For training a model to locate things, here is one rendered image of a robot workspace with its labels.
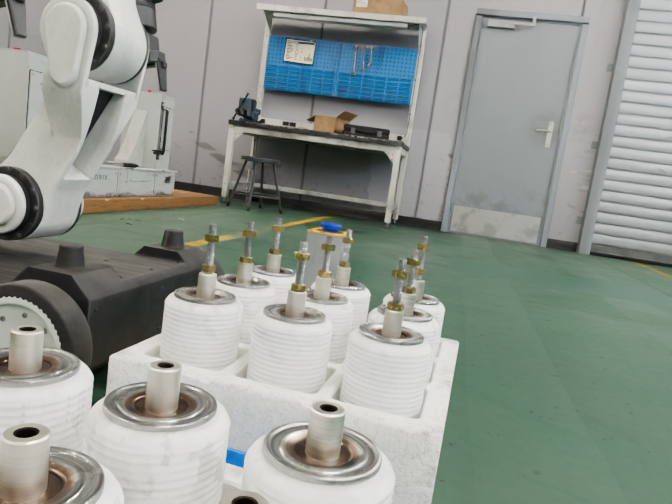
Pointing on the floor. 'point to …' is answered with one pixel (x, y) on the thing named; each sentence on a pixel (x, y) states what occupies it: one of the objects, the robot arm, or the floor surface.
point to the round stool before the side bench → (254, 181)
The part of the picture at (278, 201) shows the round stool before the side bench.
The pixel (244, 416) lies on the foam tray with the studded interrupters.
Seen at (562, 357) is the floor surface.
